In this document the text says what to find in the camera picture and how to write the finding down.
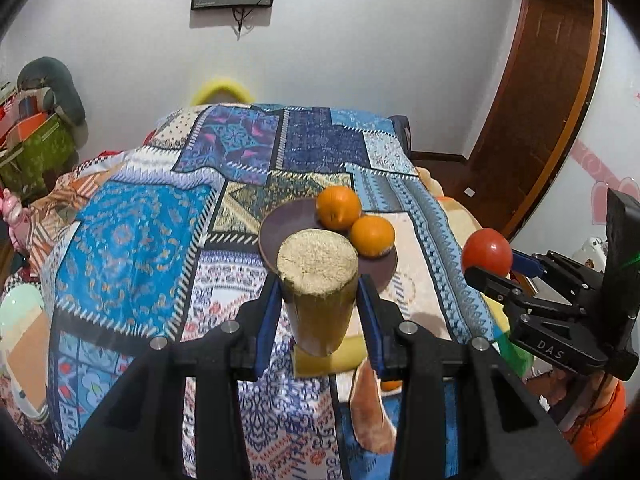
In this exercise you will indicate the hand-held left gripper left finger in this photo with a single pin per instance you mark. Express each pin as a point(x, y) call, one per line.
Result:
point(266, 321)

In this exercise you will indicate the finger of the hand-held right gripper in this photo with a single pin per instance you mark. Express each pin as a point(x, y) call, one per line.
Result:
point(492, 285)
point(526, 263)

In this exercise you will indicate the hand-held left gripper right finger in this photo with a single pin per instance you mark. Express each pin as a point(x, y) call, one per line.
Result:
point(371, 331)

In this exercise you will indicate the red tomato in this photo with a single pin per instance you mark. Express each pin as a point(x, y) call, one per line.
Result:
point(486, 252)

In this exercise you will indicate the dark brown round plate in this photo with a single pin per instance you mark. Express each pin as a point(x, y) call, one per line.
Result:
point(280, 232)

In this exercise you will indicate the orange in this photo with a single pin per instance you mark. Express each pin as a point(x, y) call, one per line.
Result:
point(339, 207)
point(372, 236)

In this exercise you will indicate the person's right forearm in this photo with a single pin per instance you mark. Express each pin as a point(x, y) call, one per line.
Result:
point(600, 420)

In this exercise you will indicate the yellow sponge block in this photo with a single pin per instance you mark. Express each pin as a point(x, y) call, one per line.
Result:
point(345, 357)

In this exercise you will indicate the white appliance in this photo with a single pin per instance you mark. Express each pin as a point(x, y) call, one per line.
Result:
point(592, 252)

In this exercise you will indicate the peach fleece blanket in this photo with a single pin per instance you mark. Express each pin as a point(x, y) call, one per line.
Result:
point(372, 410)

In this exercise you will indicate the colourful patchwork blanket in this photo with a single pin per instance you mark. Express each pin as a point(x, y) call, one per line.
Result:
point(150, 240)

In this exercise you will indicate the brown wooden door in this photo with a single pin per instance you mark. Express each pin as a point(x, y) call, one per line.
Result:
point(545, 100)

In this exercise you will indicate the mint green round stool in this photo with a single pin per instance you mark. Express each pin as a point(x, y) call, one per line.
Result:
point(22, 345)

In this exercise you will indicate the pink plush toy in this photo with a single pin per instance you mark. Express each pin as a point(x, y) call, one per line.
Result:
point(15, 220)

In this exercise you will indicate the grey plush cushion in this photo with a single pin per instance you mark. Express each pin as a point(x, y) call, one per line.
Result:
point(55, 92)

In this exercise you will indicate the pink wall sticker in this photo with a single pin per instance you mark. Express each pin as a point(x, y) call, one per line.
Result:
point(602, 180)

